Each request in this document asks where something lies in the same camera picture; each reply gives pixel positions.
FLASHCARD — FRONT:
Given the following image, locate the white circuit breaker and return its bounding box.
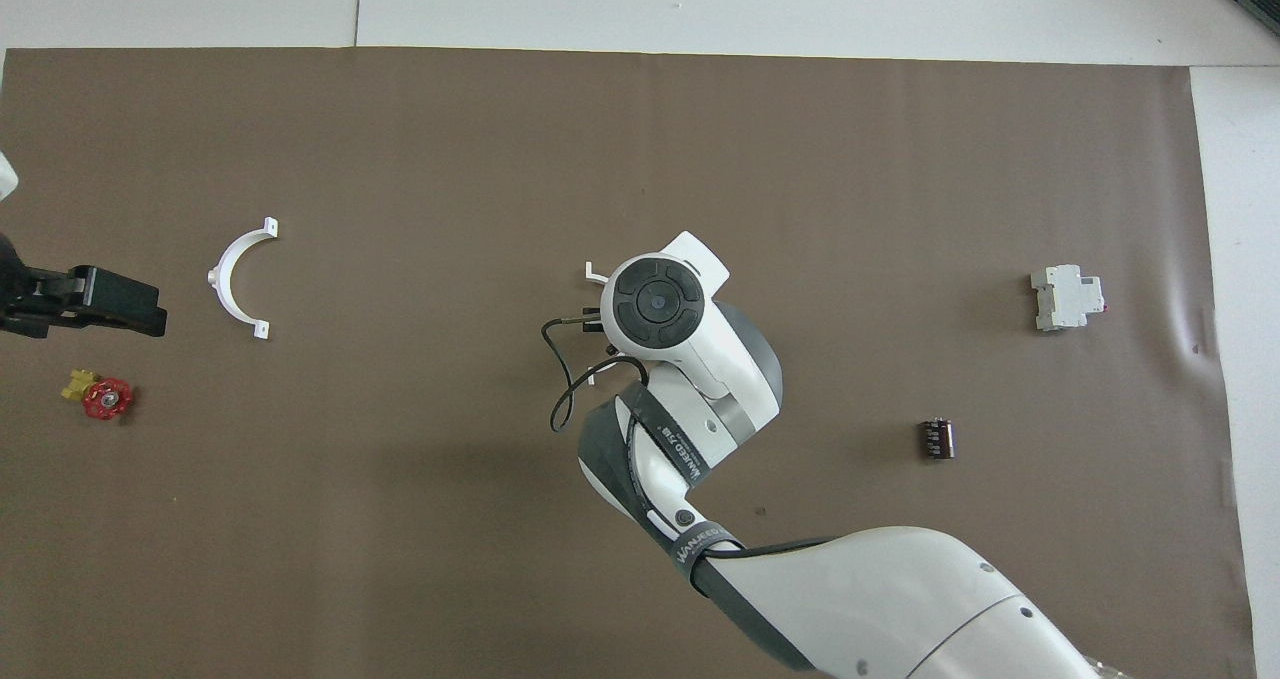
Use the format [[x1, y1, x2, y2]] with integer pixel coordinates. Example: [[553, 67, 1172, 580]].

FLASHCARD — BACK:
[[1030, 264, 1107, 333]]

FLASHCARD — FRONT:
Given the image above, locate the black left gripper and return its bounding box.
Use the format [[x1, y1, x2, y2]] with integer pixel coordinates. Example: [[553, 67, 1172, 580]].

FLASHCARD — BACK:
[[0, 234, 167, 340]]

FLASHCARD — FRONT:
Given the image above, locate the brown paper mat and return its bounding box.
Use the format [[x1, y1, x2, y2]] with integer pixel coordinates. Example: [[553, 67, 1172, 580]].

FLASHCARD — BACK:
[[0, 47, 1259, 679]]

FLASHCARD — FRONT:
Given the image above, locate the red handwheel brass valve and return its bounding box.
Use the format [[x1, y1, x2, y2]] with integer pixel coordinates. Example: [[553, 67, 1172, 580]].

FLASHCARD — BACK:
[[60, 367, 134, 422]]

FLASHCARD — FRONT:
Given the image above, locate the white half pipe clamp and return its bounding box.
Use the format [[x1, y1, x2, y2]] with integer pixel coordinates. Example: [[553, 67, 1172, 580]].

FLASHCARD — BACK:
[[585, 261, 613, 387], [207, 217, 280, 341]]

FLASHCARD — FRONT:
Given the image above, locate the black cylindrical capacitor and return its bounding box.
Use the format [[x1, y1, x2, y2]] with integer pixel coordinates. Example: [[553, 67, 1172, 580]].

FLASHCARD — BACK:
[[917, 417, 958, 461]]

